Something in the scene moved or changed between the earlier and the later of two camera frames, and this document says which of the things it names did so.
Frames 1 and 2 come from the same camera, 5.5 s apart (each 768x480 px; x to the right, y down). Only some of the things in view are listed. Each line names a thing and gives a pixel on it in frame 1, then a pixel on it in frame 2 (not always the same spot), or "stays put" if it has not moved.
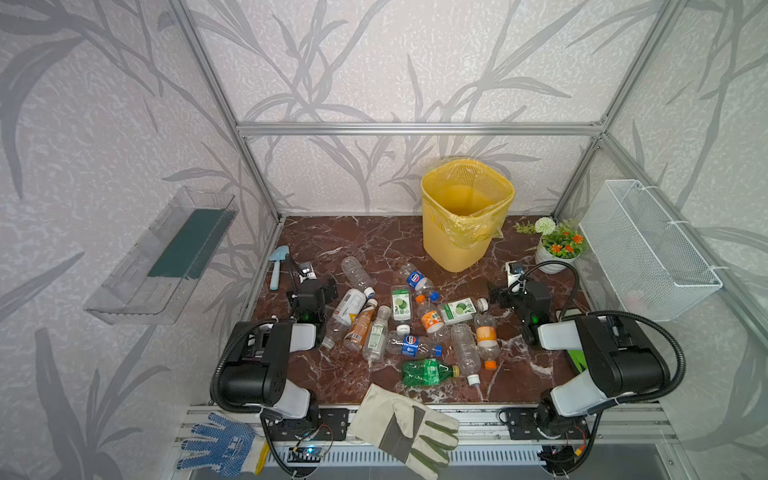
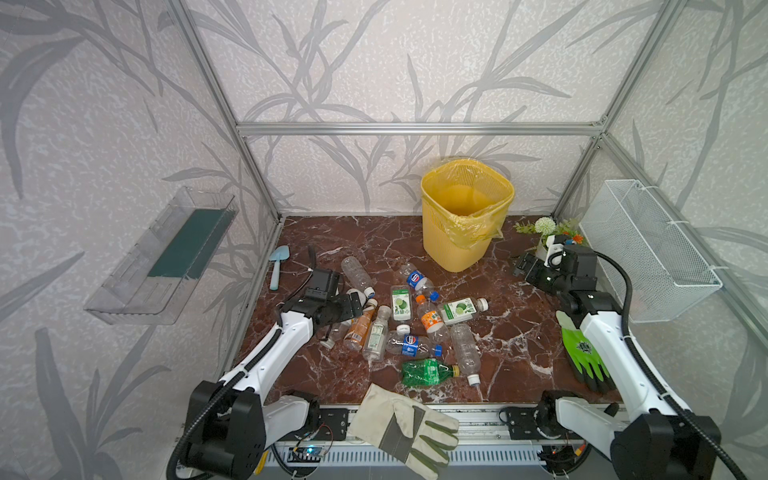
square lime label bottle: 401,303 stays put
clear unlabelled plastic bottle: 356,276 stays put
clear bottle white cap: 469,356 stays put
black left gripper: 306,285 → 352,306
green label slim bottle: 374,344 stays put
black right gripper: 511,293 → 534,271
